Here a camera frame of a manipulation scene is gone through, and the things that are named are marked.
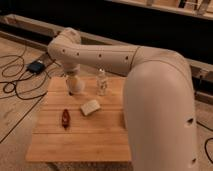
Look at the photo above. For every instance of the white sponge block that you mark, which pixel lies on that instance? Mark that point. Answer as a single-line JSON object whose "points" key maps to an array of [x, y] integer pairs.
{"points": [[90, 107]]}

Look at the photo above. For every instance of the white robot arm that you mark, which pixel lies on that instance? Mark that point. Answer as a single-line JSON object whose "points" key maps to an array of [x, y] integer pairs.
{"points": [[158, 98]]}

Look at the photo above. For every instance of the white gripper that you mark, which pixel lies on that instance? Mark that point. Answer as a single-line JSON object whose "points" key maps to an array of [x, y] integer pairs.
{"points": [[72, 72]]}

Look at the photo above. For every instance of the wooden table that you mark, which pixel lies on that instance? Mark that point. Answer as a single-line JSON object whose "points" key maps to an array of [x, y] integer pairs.
{"points": [[98, 137]]}

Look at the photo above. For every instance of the blue power adapter box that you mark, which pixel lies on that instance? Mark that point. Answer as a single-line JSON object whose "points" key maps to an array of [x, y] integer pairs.
{"points": [[36, 67]]}

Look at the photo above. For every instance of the red brown toy object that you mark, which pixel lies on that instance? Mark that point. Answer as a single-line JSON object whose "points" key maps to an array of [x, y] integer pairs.
{"points": [[65, 119]]}

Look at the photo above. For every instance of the clear plastic bottle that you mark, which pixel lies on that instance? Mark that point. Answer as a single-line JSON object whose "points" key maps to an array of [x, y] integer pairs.
{"points": [[101, 82]]}

